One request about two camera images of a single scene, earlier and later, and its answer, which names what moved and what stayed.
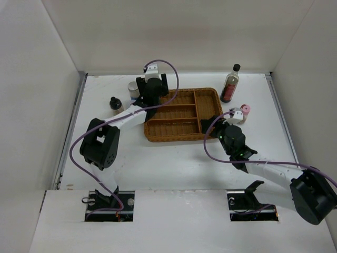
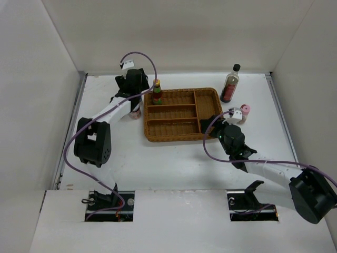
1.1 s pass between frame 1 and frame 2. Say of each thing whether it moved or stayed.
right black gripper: stayed
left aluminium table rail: stayed
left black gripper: moved
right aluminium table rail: stayed
